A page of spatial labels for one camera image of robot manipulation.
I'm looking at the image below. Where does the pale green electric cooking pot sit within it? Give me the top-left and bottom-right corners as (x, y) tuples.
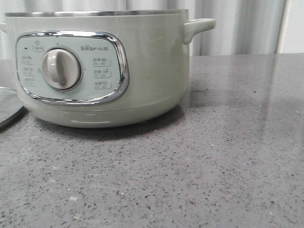
(0, 9), (216, 128)

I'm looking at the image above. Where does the white pleated curtain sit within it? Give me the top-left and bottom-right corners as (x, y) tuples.
(0, 0), (304, 60)

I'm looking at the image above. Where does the glass pot lid steel rim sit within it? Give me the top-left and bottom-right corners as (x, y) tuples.
(0, 87), (26, 132)

